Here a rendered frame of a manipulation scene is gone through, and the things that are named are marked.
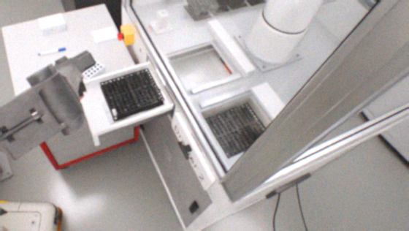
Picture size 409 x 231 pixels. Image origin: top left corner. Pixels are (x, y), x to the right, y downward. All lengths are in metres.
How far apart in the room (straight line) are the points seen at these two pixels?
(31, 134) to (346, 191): 2.22
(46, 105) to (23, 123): 0.04
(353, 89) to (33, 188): 1.85
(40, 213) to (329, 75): 1.49
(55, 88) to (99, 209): 1.54
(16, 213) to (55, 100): 1.33
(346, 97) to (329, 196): 1.86
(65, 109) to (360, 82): 0.42
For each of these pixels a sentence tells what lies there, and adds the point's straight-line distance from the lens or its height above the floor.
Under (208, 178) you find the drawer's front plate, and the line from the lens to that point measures 1.06.
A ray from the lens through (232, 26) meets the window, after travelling 0.70.
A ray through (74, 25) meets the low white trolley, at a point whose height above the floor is 0.76.
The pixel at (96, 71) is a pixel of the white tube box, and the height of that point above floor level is 0.80.
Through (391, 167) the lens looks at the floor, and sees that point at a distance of 2.74.
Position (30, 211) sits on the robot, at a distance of 1.73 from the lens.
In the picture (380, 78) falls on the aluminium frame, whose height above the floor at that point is 1.62.
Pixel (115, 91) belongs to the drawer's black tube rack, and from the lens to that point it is 1.23.
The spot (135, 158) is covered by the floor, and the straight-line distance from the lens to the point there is 2.02.
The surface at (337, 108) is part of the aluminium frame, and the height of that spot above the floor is 1.52.
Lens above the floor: 1.89
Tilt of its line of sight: 56 degrees down
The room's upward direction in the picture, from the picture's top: 6 degrees clockwise
